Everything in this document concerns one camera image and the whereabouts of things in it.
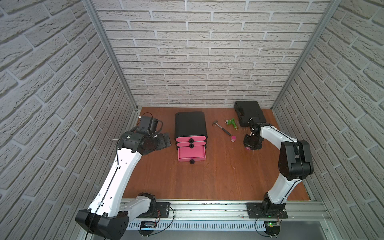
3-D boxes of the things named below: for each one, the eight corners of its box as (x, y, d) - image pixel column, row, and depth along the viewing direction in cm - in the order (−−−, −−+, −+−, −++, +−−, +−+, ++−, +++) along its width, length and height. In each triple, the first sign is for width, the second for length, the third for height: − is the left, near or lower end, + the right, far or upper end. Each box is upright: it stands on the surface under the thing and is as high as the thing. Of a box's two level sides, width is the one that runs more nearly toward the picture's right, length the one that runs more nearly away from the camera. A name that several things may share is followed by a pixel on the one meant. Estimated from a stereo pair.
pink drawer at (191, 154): (178, 163, 91) (177, 158, 85) (179, 149, 97) (178, 144, 91) (205, 163, 91) (206, 158, 85) (205, 150, 97) (205, 144, 91)
